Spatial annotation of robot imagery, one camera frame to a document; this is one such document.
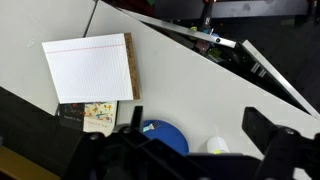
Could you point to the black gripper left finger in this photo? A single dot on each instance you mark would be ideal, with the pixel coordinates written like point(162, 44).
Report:
point(130, 152)

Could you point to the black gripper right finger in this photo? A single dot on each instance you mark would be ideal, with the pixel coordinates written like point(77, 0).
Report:
point(284, 148)

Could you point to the white paper cup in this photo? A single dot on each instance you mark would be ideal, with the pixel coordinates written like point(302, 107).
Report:
point(217, 145)

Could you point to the blue round disc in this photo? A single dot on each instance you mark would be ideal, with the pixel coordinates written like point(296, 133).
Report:
point(167, 133)

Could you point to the book with colourful cover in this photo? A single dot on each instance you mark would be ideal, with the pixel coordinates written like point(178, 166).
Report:
point(90, 117)

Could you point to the white lined notepad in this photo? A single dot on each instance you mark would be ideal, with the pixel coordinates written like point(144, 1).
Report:
point(93, 69)

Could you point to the metal table frame rail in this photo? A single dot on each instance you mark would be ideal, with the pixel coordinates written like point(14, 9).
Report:
point(179, 29)

